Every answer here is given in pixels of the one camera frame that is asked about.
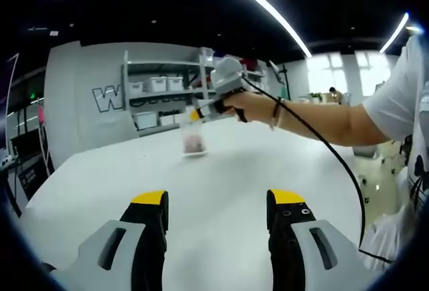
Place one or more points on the small white wall label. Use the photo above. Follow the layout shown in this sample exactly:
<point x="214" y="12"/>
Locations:
<point x="54" y="33"/>

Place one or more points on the black tripod stand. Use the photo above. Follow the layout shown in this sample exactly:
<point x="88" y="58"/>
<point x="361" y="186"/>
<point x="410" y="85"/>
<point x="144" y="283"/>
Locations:
<point x="284" y="79"/>

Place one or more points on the green potted plant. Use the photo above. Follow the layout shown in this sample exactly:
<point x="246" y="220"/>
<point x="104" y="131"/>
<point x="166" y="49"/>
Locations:
<point x="315" y="96"/>

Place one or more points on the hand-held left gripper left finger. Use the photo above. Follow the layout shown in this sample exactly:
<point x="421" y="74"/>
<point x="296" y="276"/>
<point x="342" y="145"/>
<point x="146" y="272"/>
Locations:
<point x="117" y="264"/>

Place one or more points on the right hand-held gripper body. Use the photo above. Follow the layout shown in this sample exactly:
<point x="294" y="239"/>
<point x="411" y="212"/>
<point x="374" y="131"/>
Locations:
<point x="228" y="76"/>

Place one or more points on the group of white storage boxes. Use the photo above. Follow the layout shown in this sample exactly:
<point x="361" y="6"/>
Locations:
<point x="158" y="84"/>

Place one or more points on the clear resealable bag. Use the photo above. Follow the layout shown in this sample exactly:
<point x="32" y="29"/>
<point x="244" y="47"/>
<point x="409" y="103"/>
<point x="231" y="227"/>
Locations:
<point x="193" y="143"/>

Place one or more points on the ceiling light strip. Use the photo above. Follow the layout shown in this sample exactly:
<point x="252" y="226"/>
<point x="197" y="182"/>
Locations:
<point x="268" y="6"/>
<point x="395" y="33"/>

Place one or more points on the wall logo lettering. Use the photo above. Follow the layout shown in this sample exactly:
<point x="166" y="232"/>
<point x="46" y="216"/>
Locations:
<point x="100" y="98"/>

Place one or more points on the bright window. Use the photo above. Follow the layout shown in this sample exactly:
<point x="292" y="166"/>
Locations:
<point x="352" y="73"/>

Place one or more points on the pink hanging tag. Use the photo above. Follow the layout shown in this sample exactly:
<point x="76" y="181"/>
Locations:
<point x="42" y="115"/>

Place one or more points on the grey metal shelf unit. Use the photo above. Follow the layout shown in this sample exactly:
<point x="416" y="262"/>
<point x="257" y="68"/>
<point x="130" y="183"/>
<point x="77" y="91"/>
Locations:
<point x="157" y="64"/>

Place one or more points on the person's right hand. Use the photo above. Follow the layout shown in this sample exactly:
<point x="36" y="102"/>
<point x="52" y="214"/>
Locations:
<point x="254" y="105"/>

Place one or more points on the black printed box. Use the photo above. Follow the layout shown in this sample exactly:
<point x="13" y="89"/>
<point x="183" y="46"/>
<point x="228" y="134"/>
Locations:
<point x="30" y="177"/>

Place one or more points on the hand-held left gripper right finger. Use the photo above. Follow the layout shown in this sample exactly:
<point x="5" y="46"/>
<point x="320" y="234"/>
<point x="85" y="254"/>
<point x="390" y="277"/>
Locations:
<point x="318" y="264"/>

